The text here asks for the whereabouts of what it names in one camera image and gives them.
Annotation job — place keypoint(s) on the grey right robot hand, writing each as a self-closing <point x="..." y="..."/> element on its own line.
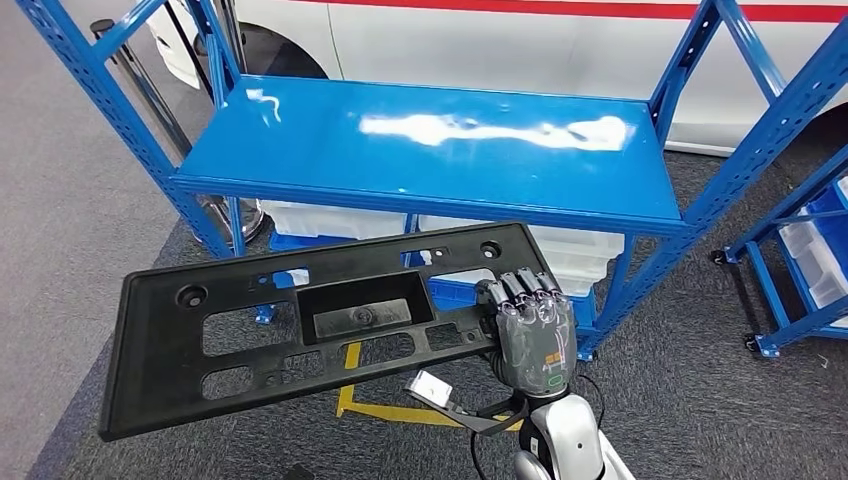
<point x="536" y="344"/>

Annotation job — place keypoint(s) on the black plastic plate bracket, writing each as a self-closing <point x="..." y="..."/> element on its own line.
<point x="152" y="371"/>

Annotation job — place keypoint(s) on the blue metal shelf rack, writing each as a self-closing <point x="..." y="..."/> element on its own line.
<point x="464" y="172"/>

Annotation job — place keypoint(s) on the blue wheeled rack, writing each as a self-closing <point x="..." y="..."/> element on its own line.
<point x="788" y="200"/>

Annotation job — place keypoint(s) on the white car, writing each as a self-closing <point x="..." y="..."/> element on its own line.
<point x="497" y="46"/>

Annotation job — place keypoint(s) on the red barrier belt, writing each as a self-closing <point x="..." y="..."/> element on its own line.
<point x="596" y="8"/>

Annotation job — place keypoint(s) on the thin black rod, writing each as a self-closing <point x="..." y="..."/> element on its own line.
<point x="189" y="50"/>

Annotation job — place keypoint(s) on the black camera bracket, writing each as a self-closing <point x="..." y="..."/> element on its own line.
<point x="484" y="420"/>

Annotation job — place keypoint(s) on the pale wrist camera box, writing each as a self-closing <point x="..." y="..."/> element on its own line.
<point x="429" y="387"/>

